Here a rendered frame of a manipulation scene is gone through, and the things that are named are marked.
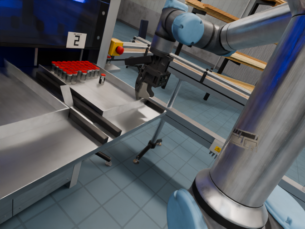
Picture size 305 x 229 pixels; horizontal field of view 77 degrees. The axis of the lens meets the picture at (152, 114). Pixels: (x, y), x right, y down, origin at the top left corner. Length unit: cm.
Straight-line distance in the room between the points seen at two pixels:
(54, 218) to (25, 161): 97
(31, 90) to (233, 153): 62
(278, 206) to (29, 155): 49
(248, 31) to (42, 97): 60
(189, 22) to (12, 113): 51
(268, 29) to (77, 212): 135
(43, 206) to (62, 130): 95
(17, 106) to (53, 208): 93
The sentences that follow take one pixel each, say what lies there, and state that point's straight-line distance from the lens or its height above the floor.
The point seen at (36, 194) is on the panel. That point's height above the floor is 16.
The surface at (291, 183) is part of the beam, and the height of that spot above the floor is 55.
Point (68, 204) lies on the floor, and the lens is 148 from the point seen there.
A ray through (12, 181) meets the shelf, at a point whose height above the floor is 88.
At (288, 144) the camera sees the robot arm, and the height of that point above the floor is 115.
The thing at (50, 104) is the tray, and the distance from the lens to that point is 66.
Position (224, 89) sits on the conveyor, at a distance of 148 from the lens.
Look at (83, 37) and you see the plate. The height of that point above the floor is 103.
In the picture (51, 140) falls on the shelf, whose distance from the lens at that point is 53.
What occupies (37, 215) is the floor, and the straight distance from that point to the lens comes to 144.
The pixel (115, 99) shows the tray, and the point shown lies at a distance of 78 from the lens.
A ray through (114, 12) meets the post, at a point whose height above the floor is 115.
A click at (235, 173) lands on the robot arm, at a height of 108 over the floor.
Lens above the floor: 123
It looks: 27 degrees down
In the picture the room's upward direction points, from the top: 22 degrees clockwise
